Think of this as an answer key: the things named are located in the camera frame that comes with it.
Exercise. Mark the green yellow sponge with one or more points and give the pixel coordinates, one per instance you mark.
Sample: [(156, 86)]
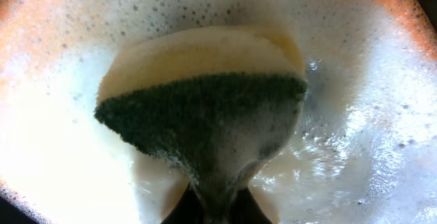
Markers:
[(217, 101)]

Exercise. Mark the black baking tray with suds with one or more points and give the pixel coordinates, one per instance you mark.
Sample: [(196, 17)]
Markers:
[(365, 150)]

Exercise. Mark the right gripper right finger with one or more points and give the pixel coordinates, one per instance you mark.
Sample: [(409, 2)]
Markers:
[(245, 210)]

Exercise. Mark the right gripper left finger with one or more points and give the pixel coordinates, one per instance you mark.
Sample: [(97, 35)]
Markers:
[(188, 209)]

